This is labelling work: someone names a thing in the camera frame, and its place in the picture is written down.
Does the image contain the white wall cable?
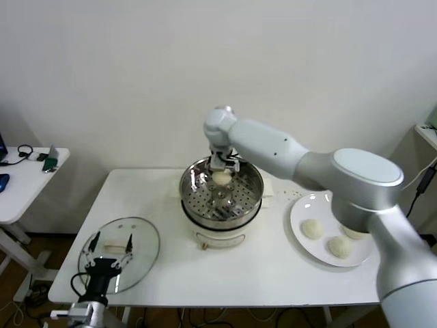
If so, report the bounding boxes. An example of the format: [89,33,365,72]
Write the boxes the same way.
[402,163,437,189]

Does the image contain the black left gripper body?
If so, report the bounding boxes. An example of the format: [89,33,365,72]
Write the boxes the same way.
[80,258,121,303]

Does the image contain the perforated steel steamer basket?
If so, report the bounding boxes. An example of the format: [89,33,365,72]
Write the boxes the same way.
[179,155,264,230]

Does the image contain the white steamed baozi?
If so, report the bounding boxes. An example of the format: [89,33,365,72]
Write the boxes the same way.
[327,236,352,258]
[342,223,371,241]
[212,172,232,187]
[300,219,324,240]

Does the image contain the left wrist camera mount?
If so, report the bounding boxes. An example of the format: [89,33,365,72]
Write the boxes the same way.
[50,302,95,320]

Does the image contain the white oval plate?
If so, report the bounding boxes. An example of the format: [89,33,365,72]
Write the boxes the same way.
[290,193,375,268]

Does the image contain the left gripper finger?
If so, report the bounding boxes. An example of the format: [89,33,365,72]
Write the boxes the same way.
[114,233,135,271]
[81,231,101,269]

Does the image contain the white electric cooking pot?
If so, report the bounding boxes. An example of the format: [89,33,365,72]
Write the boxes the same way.
[169,177,274,252]

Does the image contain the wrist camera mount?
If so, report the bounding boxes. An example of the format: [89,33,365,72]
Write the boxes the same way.
[50,302,95,320]
[209,154,229,172]

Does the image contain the black power adapter cable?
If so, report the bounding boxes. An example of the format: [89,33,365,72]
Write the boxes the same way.
[406,163,437,217]

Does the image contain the white shelf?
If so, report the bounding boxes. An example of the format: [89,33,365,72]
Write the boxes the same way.
[414,123,437,153]

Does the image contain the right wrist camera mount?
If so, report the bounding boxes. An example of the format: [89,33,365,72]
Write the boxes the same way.
[209,154,229,172]

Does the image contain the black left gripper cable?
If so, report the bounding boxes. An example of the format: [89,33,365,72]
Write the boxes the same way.
[70,271,91,301]

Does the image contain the white side desk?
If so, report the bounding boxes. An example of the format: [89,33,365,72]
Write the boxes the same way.
[0,146,71,303]

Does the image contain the power strip with cables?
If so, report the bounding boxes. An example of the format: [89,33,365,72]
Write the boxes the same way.
[13,278,69,325]

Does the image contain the round glass lid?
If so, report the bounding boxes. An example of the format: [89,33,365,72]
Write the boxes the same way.
[77,217,161,295]

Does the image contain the green and grey device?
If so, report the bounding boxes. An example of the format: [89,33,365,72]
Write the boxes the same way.
[42,146,59,174]

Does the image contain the black looped cable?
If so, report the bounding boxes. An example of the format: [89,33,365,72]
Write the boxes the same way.
[0,145,34,167]

